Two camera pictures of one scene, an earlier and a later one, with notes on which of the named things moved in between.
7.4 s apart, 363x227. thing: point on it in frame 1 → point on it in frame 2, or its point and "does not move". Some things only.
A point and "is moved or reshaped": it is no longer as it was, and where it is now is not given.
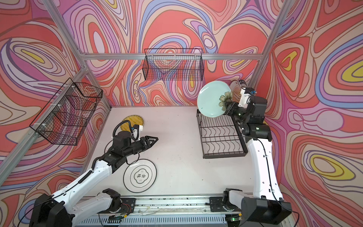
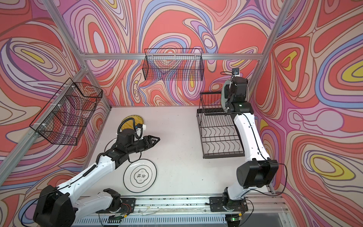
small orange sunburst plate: x=108 y=146 does not move
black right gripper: x=230 y=109 → x=226 y=91
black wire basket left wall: x=64 y=119 does not move
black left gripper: x=145 y=143 does not move
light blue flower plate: x=213 y=98 is moved or reshaped
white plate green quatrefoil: x=139 y=176 does not move
